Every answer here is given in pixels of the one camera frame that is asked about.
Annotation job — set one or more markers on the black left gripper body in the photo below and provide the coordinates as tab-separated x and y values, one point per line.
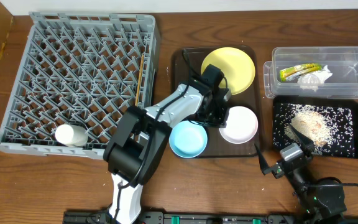
212	117

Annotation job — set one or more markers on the pale green plastic cup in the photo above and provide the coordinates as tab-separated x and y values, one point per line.
71	135

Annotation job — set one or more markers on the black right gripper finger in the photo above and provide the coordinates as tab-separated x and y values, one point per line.
264	166
306	144

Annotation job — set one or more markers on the clear plastic waste bin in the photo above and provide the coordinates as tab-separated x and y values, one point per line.
341	61

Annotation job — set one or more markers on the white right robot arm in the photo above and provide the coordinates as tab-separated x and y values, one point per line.
323	199

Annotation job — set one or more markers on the leftover rice pile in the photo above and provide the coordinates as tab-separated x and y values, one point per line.
330	128

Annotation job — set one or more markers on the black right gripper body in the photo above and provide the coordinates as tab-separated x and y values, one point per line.
286	165

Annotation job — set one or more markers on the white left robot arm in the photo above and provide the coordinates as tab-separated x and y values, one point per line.
135	150

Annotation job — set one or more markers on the black food waste tray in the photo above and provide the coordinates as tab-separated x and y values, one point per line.
351	104

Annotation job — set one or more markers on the light blue plastic bowl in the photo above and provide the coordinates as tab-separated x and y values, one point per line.
188	140

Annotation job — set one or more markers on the wooden chopstick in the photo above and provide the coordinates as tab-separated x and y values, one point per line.
139	80

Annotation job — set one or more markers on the yellow plastic plate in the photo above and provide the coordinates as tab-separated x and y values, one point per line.
237	67

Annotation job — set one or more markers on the crumpled white paper waste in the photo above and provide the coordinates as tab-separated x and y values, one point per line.
311	81

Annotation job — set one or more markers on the green snack wrapper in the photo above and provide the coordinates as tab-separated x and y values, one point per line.
289	74

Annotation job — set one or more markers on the grey plastic dishwasher rack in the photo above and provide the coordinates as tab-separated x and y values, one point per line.
81	70

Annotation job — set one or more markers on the dark brown serving tray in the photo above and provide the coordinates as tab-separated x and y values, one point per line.
217	147

